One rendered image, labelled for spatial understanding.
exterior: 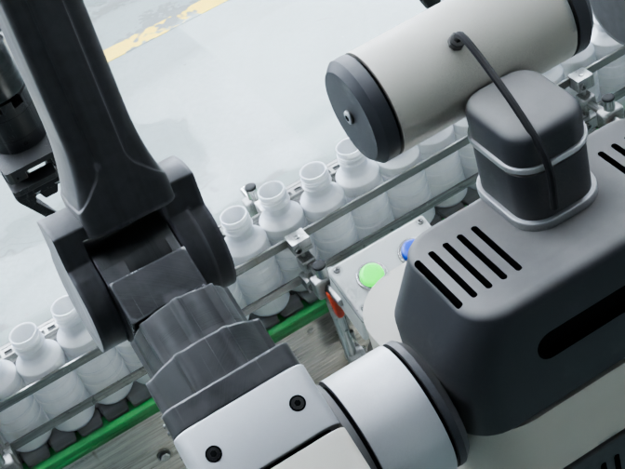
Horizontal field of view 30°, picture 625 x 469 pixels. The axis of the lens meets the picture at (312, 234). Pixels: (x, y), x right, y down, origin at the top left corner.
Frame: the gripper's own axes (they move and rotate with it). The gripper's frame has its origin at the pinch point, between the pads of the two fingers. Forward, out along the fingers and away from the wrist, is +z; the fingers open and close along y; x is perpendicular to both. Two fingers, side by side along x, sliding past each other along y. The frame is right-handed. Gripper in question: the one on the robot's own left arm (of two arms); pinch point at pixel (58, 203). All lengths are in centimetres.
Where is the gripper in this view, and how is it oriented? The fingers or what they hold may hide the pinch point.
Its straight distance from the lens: 121.4
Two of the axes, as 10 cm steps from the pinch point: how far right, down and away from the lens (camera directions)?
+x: 8.5, -4.8, 1.9
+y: 4.6, 5.2, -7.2
